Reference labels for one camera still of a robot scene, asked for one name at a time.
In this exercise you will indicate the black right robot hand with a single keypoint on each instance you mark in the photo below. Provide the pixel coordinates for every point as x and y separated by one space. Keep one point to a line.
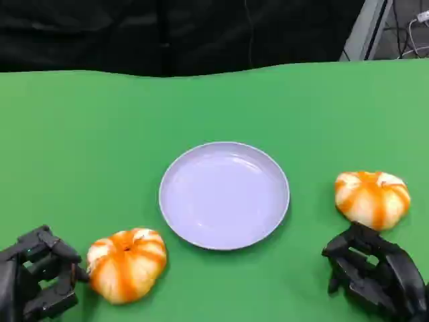
395 275

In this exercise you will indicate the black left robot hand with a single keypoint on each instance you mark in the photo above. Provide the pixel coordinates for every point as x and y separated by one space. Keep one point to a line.
20 278

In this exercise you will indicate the orange and white bread roll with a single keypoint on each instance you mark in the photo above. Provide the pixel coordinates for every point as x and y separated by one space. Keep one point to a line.
127 268
372 201

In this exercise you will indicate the green table cloth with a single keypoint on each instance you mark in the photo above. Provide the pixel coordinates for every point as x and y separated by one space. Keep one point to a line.
100 134

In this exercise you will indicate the lilac plate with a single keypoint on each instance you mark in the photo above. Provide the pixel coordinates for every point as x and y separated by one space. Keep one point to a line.
224 198

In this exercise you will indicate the black backdrop curtain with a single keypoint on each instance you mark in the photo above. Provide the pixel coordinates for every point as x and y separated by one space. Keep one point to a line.
134 33

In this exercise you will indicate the grey metal frame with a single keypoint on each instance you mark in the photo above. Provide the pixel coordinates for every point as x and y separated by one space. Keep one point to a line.
367 30

